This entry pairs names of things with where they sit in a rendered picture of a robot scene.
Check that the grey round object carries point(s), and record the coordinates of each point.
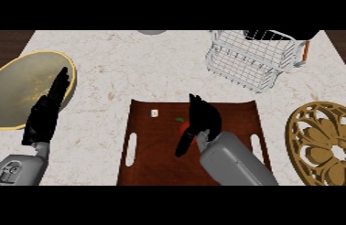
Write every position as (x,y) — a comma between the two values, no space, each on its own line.
(152,32)

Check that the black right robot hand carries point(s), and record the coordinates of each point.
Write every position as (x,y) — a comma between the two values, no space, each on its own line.
(203,115)

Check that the gold-rimmed grey plate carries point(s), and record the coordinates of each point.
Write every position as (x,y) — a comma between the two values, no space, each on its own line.
(28,88)

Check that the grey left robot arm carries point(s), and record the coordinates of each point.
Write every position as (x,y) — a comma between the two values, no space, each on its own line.
(24,166)

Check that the brown wooden tray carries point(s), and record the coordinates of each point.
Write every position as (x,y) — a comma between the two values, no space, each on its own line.
(152,149)

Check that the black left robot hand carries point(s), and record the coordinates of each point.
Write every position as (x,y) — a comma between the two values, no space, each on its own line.
(43,119)

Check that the small white cube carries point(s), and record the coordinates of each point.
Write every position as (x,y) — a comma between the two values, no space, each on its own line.
(154,113)

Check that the gold ornate trivet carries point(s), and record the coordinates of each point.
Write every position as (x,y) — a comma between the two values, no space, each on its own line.
(316,144)

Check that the red bell pepper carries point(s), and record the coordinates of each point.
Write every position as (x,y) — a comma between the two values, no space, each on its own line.
(183,128)

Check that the black appliance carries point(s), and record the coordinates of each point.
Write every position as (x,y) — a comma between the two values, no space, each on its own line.
(281,34)

